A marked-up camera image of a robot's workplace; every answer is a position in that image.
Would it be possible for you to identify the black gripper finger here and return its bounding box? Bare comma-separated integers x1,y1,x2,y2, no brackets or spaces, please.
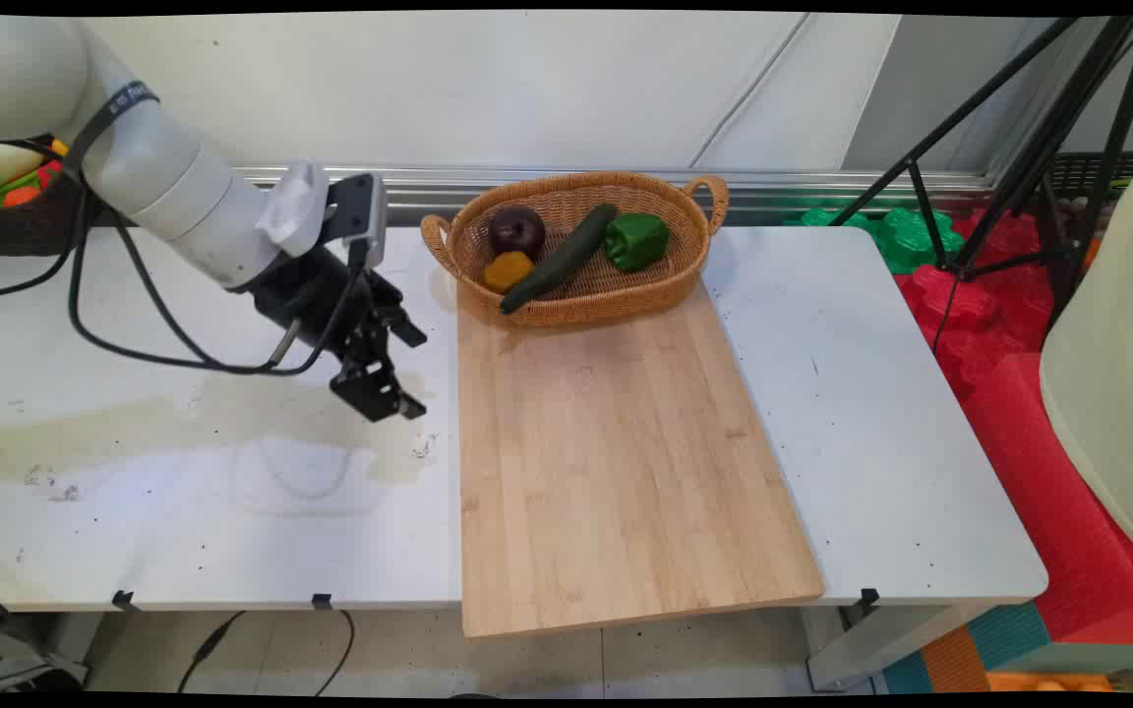
370,280,428,348
329,332,427,423

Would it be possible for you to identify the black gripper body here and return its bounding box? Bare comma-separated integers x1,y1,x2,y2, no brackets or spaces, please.
252,246,402,363

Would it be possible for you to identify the dark green cucumber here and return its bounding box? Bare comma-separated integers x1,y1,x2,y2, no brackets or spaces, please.
499,204,620,316

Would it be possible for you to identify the small orange fruit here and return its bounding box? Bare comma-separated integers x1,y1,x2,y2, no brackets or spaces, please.
483,251,536,295

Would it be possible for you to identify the dark red plum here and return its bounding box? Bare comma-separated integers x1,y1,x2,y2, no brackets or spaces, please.
488,206,547,261

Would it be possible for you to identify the bamboo cutting board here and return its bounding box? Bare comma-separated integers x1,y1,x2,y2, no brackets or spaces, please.
455,275,826,640

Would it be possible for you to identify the green bell pepper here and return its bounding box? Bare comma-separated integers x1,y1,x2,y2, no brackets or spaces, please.
604,212,671,273

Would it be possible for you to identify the dark woven basket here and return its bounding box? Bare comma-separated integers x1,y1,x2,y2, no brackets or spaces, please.
0,138,88,260

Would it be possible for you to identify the grey bag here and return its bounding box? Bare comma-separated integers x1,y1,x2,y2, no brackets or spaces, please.
0,618,91,695

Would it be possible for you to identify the green foam mat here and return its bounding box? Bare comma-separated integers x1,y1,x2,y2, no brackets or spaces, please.
788,206,966,275

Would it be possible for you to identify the white table leg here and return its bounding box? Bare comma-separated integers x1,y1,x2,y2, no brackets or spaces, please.
803,602,992,692

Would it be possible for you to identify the red foam mat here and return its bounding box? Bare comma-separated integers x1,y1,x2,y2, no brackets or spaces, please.
896,208,1133,647

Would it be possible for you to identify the black tripod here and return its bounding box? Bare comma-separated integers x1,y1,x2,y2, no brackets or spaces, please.
827,15,1133,308

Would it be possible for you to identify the teal and orange foam mat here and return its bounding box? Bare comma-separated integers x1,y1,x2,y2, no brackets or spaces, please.
881,600,1133,695

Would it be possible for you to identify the black vent grille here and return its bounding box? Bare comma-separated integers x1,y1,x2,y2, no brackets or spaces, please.
1056,149,1133,200

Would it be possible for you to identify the cream plastic chair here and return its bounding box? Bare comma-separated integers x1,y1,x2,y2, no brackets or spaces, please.
1039,133,1133,571

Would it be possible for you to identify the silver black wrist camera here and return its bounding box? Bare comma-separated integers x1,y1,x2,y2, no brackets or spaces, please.
326,174,388,268

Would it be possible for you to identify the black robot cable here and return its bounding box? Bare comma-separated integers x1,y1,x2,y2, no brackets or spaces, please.
0,138,376,378

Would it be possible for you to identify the oval wicker basket with handles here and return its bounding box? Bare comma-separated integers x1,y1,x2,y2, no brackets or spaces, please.
420,171,731,327

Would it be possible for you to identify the black floor cable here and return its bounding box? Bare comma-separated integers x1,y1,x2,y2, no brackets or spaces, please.
315,610,357,697
177,610,249,695

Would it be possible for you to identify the black velcro strap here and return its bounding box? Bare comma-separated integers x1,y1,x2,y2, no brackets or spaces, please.
63,83,160,180

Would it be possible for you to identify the aluminium wall rail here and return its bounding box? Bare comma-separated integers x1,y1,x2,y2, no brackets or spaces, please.
232,164,998,225

